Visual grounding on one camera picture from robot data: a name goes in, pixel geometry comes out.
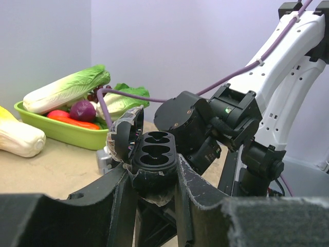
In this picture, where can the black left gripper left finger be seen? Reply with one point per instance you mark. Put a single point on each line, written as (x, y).
(100, 214)

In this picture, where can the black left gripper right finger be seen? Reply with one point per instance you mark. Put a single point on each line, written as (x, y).
(205, 216)

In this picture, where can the black earbud charging case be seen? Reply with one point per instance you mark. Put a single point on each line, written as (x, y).
(150, 158)

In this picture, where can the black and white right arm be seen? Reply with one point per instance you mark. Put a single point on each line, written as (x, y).
(253, 109)

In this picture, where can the orange red pepper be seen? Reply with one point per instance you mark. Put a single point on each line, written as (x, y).
(70, 121)

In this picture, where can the green plastic basket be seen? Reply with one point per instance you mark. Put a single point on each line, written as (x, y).
(64, 132)

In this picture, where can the purple red onion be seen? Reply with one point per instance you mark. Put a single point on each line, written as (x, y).
(83, 110)

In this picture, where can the green leafy bok choy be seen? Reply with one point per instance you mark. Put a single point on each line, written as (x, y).
(117, 105)

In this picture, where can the red apple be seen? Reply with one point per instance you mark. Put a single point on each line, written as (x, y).
(58, 113)

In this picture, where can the yellow white napa cabbage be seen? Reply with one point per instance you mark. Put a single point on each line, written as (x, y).
(20, 138)

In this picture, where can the purple grapes bunch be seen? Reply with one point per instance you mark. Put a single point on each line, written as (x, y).
(92, 95)

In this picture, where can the long green white cabbage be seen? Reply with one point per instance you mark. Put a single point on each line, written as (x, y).
(66, 89)

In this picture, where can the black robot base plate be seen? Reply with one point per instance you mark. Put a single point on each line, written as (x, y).
(230, 177)

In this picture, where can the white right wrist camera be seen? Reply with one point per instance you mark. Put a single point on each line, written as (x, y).
(104, 161)

